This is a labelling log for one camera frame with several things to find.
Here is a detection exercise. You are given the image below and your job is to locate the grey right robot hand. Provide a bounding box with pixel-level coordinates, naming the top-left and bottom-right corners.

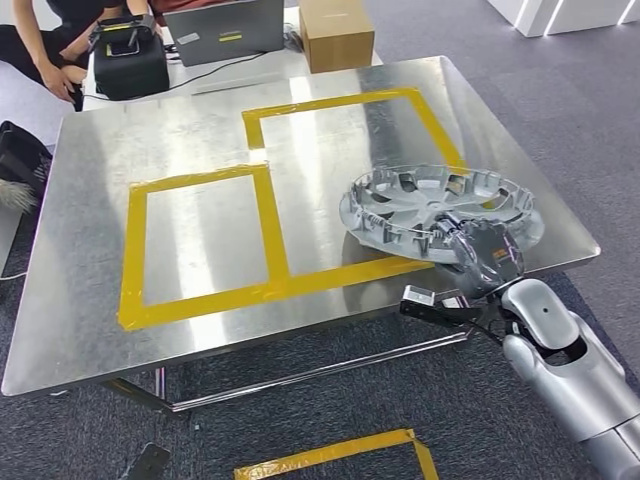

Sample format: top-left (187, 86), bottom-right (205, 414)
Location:
top-left (432, 211), bottom-right (526, 301)

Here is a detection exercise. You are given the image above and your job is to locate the grey plastic wheel hubcap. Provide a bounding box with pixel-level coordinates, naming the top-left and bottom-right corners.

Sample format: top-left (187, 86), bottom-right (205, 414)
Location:
top-left (339, 164), bottom-right (545, 266)

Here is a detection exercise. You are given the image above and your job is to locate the steel workbench table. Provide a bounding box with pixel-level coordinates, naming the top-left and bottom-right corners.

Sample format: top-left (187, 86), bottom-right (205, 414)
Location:
top-left (0, 56), bottom-right (601, 419)

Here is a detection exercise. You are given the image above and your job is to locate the white low platform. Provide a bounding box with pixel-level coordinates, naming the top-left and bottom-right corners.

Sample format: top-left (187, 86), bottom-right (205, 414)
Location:
top-left (487, 0), bottom-right (640, 38)

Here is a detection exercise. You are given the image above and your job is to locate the yellow floor tape outline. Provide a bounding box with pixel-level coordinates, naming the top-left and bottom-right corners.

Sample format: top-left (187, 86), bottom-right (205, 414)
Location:
top-left (233, 428), bottom-right (440, 480)

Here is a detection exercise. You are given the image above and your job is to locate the brown cardboard box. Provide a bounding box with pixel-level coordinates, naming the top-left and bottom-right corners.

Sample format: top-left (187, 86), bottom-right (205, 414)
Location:
top-left (299, 0), bottom-right (376, 74)

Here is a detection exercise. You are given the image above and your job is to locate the grey laptop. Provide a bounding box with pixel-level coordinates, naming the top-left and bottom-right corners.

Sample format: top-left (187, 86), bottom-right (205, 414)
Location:
top-left (164, 0), bottom-right (286, 68)

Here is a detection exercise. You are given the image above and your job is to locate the small yellow tape rectangle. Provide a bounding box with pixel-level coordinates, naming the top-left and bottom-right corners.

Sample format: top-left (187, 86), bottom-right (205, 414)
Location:
top-left (117, 163), bottom-right (291, 333)

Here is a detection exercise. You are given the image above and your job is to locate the dark flat robot panel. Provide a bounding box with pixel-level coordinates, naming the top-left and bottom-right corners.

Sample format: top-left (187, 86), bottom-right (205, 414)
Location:
top-left (125, 442), bottom-right (171, 480)

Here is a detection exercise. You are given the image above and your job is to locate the black equipment case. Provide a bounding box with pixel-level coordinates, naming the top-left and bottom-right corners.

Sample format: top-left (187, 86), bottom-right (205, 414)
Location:
top-left (88, 14), bottom-right (171, 102)

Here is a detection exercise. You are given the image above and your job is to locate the black bag with pompom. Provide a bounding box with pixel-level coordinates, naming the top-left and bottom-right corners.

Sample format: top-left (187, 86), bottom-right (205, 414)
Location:
top-left (0, 120), bottom-right (54, 213)

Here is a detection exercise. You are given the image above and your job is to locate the person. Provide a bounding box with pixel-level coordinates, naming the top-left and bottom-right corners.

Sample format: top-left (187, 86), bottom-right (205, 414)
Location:
top-left (0, 0), bottom-right (166, 111)

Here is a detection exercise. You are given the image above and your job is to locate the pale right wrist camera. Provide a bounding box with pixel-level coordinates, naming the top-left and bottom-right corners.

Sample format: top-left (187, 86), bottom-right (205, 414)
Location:
top-left (399, 284), bottom-right (506, 333)

